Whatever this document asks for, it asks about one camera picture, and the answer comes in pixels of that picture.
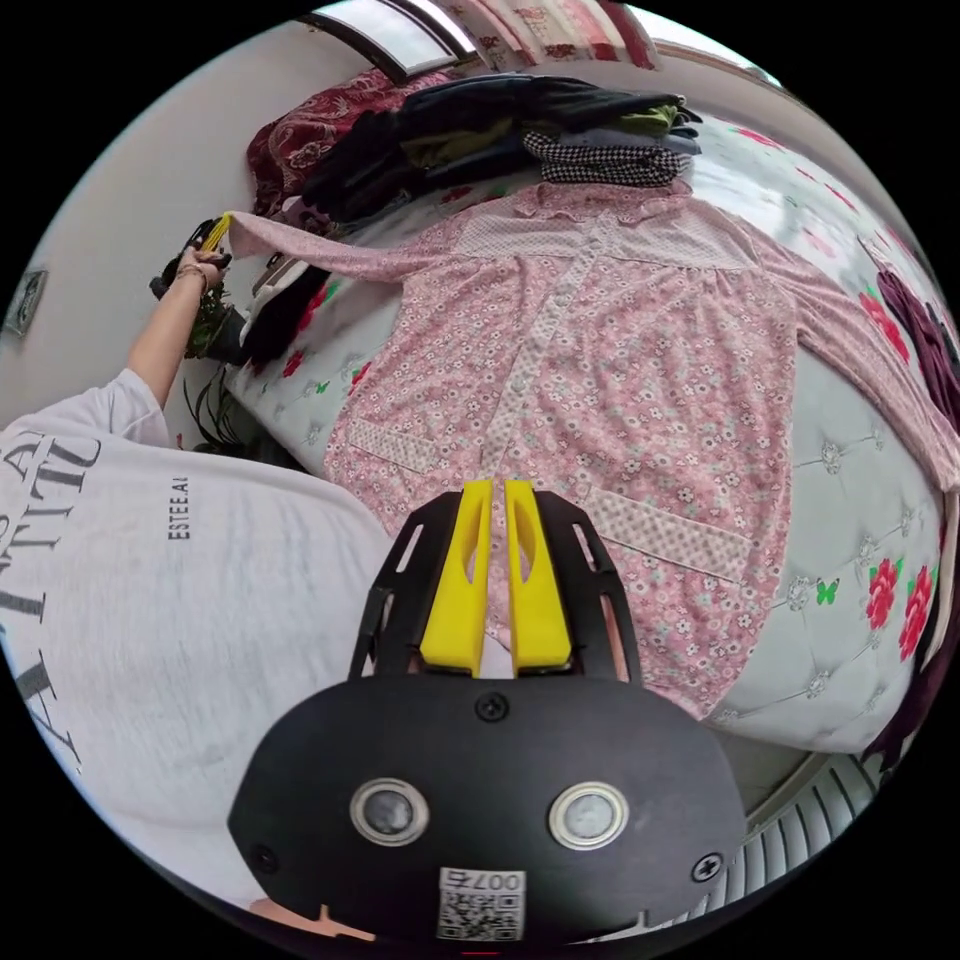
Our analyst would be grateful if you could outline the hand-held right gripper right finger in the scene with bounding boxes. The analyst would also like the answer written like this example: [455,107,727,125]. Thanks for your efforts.
[503,478,571,672]

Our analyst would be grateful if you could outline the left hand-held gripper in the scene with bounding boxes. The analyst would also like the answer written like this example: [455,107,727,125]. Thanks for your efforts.
[148,211,237,303]

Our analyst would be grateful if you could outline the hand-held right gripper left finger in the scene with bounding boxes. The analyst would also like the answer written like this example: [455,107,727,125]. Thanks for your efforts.
[419,479,495,671]

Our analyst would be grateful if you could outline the pink floral jacket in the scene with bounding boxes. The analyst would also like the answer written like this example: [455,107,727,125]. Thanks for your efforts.
[227,182,960,726]

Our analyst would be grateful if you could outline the person's left forearm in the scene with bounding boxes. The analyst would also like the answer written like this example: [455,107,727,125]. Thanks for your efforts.
[125,278,213,391]

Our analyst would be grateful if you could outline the bed with floral quilt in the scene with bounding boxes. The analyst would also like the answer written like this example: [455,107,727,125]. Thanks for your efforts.
[224,112,960,759]

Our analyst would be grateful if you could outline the red floral curtain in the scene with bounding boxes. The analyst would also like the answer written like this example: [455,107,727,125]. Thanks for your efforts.
[442,0,663,73]

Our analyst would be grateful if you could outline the person's left hand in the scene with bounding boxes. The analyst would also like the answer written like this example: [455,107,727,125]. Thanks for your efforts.
[175,245,228,292]

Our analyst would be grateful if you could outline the person's right hand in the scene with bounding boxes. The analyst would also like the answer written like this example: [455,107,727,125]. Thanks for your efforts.
[248,896,378,943]

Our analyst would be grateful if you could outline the green potted plant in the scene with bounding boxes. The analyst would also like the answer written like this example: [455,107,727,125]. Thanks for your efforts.
[179,284,309,472]

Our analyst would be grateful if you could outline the black garment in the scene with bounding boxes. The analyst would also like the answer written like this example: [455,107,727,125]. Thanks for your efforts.
[241,263,333,370]

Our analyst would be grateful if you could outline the dark red patterned cushion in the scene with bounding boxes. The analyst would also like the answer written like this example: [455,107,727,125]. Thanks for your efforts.
[245,71,421,219]

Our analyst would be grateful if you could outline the window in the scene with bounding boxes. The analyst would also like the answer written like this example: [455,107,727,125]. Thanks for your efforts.
[311,0,481,80]

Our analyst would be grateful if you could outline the person's body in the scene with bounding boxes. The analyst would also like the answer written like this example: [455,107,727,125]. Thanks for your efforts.
[0,367,410,913]

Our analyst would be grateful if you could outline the pile of clothes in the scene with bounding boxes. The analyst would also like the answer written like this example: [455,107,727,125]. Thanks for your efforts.
[302,73,705,223]

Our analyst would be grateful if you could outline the dark purple garment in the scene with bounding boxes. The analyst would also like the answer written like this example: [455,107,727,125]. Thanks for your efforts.
[873,268,960,440]

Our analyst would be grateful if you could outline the framed wall picture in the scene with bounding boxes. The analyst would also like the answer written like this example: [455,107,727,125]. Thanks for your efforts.
[2,267,49,340]

